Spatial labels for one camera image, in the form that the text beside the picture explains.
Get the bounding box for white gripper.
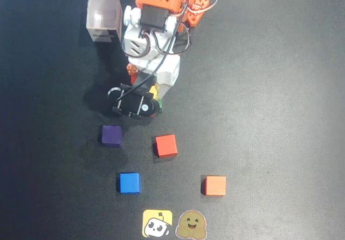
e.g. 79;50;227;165
122;29;181;101

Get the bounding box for yellow wooden cube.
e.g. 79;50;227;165
149;84;161;100

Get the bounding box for purple wooden cube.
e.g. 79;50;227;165
101;125;124;148

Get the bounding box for red wooden cube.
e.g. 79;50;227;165
154;134;178;159

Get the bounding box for blue wooden cube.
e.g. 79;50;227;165
118;172;142;194

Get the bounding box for orange wooden cube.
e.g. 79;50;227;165
201;175;227;197

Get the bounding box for white open cardboard box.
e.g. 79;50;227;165
85;0;123;44

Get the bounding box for black table mat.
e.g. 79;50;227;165
0;0;345;240

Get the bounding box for yellow robot logo sticker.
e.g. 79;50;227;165
142;209;174;238

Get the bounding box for hugging face emoji sticker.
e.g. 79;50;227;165
175;209;208;239

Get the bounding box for black camera cable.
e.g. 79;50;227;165
115;0;192;108

